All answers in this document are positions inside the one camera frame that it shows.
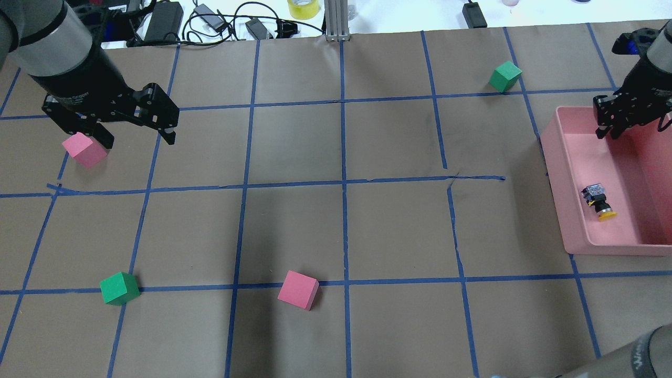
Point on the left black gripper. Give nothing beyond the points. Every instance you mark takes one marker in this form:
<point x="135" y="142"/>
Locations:
<point x="84" y="81"/>

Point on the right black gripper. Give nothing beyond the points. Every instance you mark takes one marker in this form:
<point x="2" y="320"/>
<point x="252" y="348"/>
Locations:
<point x="647" y="84"/>

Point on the yellow push button switch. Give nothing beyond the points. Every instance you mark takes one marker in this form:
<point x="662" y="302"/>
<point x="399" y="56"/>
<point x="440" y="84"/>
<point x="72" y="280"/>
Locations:
<point x="595" y="196"/>

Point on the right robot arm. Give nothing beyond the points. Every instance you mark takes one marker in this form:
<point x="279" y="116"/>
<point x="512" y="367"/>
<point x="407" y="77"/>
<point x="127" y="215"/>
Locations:
<point x="653" y="67"/>

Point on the pink foam cube near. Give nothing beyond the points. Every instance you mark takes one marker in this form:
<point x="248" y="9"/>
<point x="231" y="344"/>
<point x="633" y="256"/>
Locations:
<point x="85" y="150"/>

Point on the pink foam cube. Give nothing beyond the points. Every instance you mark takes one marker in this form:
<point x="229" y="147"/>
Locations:
<point x="298" y="290"/>
<point x="85" y="150"/>

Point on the pink plastic bin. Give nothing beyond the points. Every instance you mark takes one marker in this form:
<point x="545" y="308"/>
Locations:
<point x="635" y="171"/>

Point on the green foam cube near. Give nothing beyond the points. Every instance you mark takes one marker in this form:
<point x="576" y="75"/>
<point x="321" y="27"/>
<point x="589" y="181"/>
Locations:
<point x="505" y="76"/>

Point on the green foam cube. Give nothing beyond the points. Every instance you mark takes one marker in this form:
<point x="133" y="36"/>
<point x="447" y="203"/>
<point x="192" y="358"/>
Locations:
<point x="505" y="76"/>
<point x="119" y="288"/>

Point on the black power adapter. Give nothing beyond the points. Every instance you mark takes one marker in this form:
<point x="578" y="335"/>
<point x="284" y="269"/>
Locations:
<point x="164" y="23"/>

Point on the green foam cube far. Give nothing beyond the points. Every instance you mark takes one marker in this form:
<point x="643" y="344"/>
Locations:
<point x="119" y="288"/>

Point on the yellow tape roll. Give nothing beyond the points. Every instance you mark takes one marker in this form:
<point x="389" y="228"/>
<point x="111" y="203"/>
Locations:
<point x="303" y="10"/>

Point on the pink foam cube centre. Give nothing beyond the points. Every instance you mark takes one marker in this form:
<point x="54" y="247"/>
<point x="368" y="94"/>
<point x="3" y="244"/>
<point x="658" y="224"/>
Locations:
<point x="298" y="290"/>

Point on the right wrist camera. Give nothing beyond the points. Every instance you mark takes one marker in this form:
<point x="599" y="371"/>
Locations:
<point x="634" y="43"/>

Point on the aluminium frame post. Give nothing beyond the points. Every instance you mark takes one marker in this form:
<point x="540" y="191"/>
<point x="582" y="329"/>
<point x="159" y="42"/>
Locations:
<point x="336" y="20"/>

